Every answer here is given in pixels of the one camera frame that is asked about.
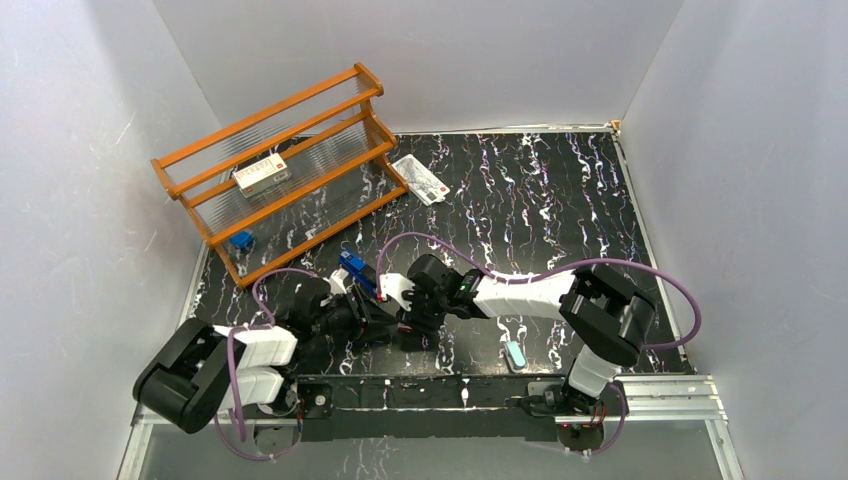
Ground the white printed paper packet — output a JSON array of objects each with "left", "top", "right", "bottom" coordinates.
[{"left": 391, "top": 154, "right": 451, "bottom": 206}]

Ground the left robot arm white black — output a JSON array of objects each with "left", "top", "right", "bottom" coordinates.
[{"left": 132, "top": 278, "right": 394, "bottom": 434}]

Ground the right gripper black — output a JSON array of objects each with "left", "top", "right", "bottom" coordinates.
[{"left": 395, "top": 282, "right": 449, "bottom": 338}]

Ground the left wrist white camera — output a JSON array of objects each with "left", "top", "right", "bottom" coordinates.
[{"left": 328, "top": 268, "right": 352, "bottom": 295}]

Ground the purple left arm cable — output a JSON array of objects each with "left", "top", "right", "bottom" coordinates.
[{"left": 211, "top": 267, "right": 326, "bottom": 463}]

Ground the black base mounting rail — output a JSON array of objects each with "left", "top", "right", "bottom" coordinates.
[{"left": 251, "top": 374, "right": 627, "bottom": 445}]

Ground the small blue object under shelf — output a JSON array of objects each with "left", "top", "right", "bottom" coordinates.
[{"left": 228, "top": 230, "right": 256, "bottom": 255}]

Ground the orange wooden shelf rack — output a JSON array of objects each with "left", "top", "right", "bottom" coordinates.
[{"left": 151, "top": 63, "right": 409, "bottom": 288}]

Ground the aluminium frame rail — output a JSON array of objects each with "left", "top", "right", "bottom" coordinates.
[{"left": 132, "top": 374, "right": 730, "bottom": 425}]

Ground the teal eraser-like small object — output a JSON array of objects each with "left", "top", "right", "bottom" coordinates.
[{"left": 503, "top": 341, "right": 527, "bottom": 372}]

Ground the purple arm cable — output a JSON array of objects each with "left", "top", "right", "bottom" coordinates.
[
  {"left": 374, "top": 233, "right": 704, "bottom": 458},
  {"left": 211, "top": 267, "right": 326, "bottom": 463}
]

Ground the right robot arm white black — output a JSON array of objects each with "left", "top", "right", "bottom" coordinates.
[{"left": 378, "top": 254, "right": 656, "bottom": 416}]

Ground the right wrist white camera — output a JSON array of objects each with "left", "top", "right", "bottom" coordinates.
[{"left": 377, "top": 273, "right": 415, "bottom": 312}]

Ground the wrist white camera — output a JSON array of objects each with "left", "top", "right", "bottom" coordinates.
[
  {"left": 328, "top": 268, "right": 352, "bottom": 295},
  {"left": 377, "top": 273, "right": 415, "bottom": 312}
]

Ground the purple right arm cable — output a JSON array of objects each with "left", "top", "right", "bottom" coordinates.
[{"left": 374, "top": 233, "right": 704, "bottom": 458}]

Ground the white box on shelf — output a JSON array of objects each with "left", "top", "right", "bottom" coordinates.
[{"left": 232, "top": 153, "right": 291, "bottom": 198}]

